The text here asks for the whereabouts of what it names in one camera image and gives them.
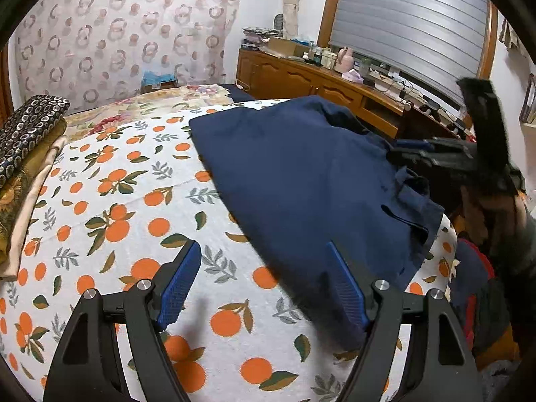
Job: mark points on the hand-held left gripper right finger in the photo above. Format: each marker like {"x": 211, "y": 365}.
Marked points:
{"x": 349, "y": 293}

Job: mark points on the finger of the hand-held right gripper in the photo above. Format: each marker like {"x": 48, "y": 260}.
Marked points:
{"x": 408, "y": 158}
{"x": 414, "y": 144}

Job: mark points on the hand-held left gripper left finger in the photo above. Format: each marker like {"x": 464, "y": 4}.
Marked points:
{"x": 180, "y": 284}

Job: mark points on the navy printed t-shirt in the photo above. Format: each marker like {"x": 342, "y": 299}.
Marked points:
{"x": 301, "y": 167}

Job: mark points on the person's right forearm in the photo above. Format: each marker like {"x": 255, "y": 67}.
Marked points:
{"x": 519, "y": 234}

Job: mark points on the colourful clothes pile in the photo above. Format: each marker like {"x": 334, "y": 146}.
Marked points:
{"x": 481, "y": 268}

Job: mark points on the hanging beige cloth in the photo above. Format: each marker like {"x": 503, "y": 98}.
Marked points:
{"x": 513, "y": 37}

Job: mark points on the pink cloth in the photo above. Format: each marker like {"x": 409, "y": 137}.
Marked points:
{"x": 352, "y": 76}

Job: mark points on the orange fruit print bedsheet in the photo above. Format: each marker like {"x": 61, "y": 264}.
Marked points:
{"x": 125, "y": 201}

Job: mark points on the pink jug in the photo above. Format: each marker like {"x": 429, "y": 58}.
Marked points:
{"x": 344, "y": 59}

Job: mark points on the grey window shutter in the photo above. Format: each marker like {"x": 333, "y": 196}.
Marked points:
{"x": 410, "y": 21}

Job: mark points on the cluster of small bottles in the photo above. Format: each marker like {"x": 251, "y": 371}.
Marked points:
{"x": 318, "y": 55}

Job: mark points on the wooden sideboard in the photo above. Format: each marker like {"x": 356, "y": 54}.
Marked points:
{"x": 293, "y": 79}

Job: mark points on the stack of folded blankets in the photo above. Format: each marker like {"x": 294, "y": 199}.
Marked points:
{"x": 25, "y": 234}

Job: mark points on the cardboard box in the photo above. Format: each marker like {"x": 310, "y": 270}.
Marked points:
{"x": 282, "y": 46}

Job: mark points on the floral blanket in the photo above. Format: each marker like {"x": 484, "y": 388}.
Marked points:
{"x": 138, "y": 111}

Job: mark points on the navy bedspread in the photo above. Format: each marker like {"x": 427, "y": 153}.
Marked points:
{"x": 238, "y": 92}

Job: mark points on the cream lace curtain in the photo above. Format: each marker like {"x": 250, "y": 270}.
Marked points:
{"x": 291, "y": 0}

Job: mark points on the pile of papers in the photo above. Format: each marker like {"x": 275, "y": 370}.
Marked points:
{"x": 257, "y": 35}

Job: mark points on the gold sunflower folded cloth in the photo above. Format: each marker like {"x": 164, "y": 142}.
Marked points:
{"x": 21, "y": 176}

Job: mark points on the blue box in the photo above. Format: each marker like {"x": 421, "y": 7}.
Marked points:
{"x": 159, "y": 79}

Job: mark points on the dark circle-patterned folded cloth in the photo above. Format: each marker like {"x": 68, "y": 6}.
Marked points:
{"x": 29, "y": 130}

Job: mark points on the circle-patterned sheer curtain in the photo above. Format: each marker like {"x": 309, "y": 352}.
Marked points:
{"x": 125, "y": 29}

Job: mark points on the wall shelf with books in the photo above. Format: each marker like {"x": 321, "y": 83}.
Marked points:
{"x": 528, "y": 100}

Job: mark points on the wooden window frame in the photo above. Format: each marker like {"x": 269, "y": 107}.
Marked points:
{"x": 331, "y": 4}

